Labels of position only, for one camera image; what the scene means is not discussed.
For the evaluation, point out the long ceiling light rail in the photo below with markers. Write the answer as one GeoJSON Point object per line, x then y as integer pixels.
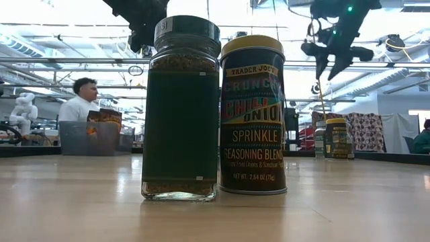
{"type": "Point", "coordinates": [67, 60]}

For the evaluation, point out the black standing display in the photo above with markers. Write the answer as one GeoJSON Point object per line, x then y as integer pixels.
{"type": "Point", "coordinates": [291, 124]}

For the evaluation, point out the patterned cloth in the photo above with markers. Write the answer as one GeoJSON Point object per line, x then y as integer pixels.
{"type": "Point", "coordinates": [366, 131]}

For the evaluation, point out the silver ventilation duct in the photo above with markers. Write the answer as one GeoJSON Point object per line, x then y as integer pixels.
{"type": "Point", "coordinates": [369, 82]}

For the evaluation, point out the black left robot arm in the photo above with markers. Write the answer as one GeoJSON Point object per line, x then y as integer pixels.
{"type": "Point", "coordinates": [141, 13]}

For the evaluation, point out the small black ceiling reel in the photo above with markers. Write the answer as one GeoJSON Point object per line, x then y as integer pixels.
{"type": "Point", "coordinates": [314, 88]}

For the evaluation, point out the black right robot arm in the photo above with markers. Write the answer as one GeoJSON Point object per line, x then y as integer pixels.
{"type": "Point", "coordinates": [349, 13]}

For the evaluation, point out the grey plastic bin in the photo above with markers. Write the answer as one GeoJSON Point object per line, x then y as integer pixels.
{"type": "Point", "coordinates": [77, 141]}

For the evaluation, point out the green lid spice jar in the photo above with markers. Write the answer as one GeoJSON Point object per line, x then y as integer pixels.
{"type": "Point", "coordinates": [320, 141]}
{"type": "Point", "coordinates": [181, 117]}

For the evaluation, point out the person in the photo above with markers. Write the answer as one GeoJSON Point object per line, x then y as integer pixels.
{"type": "Point", "coordinates": [77, 107]}
{"type": "Point", "coordinates": [422, 141]}

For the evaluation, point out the red cloth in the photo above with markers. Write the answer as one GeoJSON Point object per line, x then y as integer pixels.
{"type": "Point", "coordinates": [306, 138]}

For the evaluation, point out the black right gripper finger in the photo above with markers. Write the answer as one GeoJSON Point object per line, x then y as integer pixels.
{"type": "Point", "coordinates": [349, 55]}
{"type": "Point", "coordinates": [319, 58]}

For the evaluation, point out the grey cloth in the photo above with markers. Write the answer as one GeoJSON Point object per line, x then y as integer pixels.
{"type": "Point", "coordinates": [399, 134]}

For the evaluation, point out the white robot figure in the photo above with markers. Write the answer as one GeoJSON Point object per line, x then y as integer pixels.
{"type": "Point", "coordinates": [23, 112]}

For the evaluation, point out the yellow lid seasoning can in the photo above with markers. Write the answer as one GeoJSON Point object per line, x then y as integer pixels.
{"type": "Point", "coordinates": [252, 134]}
{"type": "Point", "coordinates": [337, 141]}

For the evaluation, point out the brown orange seasoning packet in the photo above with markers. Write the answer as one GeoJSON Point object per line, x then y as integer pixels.
{"type": "Point", "coordinates": [107, 116]}

